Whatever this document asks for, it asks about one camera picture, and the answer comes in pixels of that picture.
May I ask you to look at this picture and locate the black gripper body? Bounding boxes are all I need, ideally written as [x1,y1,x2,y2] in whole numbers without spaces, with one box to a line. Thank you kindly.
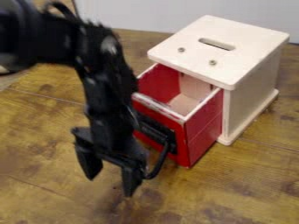
[69,25,150,176]

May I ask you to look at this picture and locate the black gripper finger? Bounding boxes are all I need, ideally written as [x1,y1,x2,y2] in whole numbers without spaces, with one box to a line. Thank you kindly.
[74,138,102,180]
[121,165,144,197]

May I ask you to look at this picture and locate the black metal drawer handle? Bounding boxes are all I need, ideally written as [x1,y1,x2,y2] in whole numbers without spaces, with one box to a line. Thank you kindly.
[134,113,177,179]

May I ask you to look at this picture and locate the red wooden drawer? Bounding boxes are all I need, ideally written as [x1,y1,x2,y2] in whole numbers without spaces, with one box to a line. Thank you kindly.
[133,64,223,167]

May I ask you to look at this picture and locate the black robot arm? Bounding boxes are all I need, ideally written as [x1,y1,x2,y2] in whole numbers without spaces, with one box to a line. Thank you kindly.
[0,0,146,197]

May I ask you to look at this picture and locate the white wooden box cabinet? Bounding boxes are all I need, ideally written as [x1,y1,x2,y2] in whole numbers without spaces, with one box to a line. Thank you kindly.
[146,15,289,145]

